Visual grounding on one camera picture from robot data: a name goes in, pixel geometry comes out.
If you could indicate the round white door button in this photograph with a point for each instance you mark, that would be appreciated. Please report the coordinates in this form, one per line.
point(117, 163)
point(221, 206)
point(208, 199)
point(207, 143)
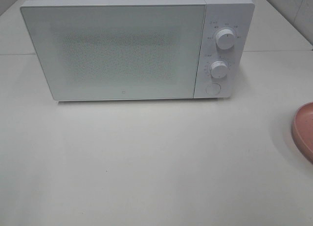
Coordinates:
point(213, 89)

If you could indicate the white microwave oven body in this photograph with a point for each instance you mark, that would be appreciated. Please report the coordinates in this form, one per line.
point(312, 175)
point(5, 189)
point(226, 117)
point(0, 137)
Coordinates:
point(236, 14)

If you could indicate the lower white timer knob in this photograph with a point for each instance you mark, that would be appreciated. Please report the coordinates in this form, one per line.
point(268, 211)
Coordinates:
point(218, 69)

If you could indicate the white microwave door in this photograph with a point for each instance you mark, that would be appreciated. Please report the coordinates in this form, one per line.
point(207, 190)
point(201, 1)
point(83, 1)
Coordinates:
point(117, 52)

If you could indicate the pink round plate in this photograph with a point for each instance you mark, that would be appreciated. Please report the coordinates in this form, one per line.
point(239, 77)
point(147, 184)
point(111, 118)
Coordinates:
point(302, 130)

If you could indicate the upper white power knob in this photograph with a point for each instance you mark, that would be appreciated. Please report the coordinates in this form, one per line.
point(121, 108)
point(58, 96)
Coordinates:
point(225, 38)

